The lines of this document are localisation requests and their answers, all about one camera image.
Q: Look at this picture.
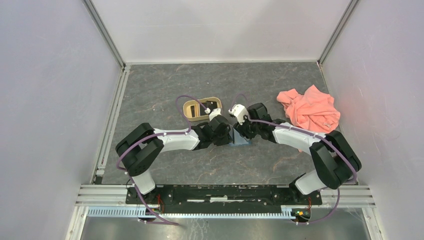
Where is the blue slotted cable duct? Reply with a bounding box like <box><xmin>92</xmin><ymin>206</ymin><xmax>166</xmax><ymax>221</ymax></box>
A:
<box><xmin>86</xmin><ymin>206</ymin><xmax>294</xmax><ymax>220</ymax></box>

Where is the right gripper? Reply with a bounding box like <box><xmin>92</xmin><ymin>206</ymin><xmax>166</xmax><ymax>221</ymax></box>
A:
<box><xmin>233</xmin><ymin>110</ymin><xmax>260</xmax><ymax>142</ymax></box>

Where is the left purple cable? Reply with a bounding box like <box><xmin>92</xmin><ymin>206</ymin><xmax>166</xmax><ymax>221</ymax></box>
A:
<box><xmin>115</xmin><ymin>95</ymin><xmax>211</xmax><ymax>226</ymax></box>

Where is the blue card holder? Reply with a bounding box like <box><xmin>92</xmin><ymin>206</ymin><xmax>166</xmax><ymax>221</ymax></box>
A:
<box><xmin>229</xmin><ymin>128</ymin><xmax>252</xmax><ymax>147</ymax></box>

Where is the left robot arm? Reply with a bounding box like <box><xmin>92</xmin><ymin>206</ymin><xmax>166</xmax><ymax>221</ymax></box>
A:
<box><xmin>115</xmin><ymin>115</ymin><xmax>232</xmax><ymax>204</ymax></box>

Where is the pink cloth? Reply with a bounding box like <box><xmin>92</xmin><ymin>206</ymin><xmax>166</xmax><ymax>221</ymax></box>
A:
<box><xmin>276</xmin><ymin>85</ymin><xmax>341</xmax><ymax>134</ymax></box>

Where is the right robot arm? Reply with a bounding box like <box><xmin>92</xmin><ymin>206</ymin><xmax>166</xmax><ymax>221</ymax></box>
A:
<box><xmin>228</xmin><ymin>103</ymin><xmax>362</xmax><ymax>204</ymax></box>

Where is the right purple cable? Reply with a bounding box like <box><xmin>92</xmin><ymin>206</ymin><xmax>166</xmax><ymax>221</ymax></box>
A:
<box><xmin>230</xmin><ymin>93</ymin><xmax>359</xmax><ymax>225</ymax></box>

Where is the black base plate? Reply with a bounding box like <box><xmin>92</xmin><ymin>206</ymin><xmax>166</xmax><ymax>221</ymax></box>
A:
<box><xmin>125</xmin><ymin>184</ymin><xmax>323</xmax><ymax>214</ymax></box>

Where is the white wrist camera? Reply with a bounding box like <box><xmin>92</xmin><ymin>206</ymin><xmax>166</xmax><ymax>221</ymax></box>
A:
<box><xmin>228</xmin><ymin>104</ymin><xmax>249</xmax><ymax>125</ymax></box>
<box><xmin>205</xmin><ymin>108</ymin><xmax>222</xmax><ymax>122</ymax></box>

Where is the aluminium frame rail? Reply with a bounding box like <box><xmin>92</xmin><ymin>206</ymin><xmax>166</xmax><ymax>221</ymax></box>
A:
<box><xmin>76</xmin><ymin>184</ymin><xmax>376</xmax><ymax>208</ymax></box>

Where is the beige card tray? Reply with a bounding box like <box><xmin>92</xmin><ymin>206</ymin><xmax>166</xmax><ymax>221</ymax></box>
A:
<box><xmin>182</xmin><ymin>97</ymin><xmax>222</xmax><ymax>122</ymax></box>

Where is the purple cable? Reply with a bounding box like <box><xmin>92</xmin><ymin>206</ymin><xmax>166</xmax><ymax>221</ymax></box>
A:
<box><xmin>115</xmin><ymin>95</ymin><xmax>211</xmax><ymax>226</ymax></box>
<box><xmin>230</xmin><ymin>93</ymin><xmax>359</xmax><ymax>225</ymax></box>

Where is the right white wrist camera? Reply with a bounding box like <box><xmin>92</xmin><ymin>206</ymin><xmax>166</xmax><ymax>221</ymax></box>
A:
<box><xmin>228</xmin><ymin>104</ymin><xmax>249</xmax><ymax>125</ymax></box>

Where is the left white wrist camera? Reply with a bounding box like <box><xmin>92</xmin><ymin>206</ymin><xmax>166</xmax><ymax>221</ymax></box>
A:
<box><xmin>205</xmin><ymin>108</ymin><xmax>222</xmax><ymax>122</ymax></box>

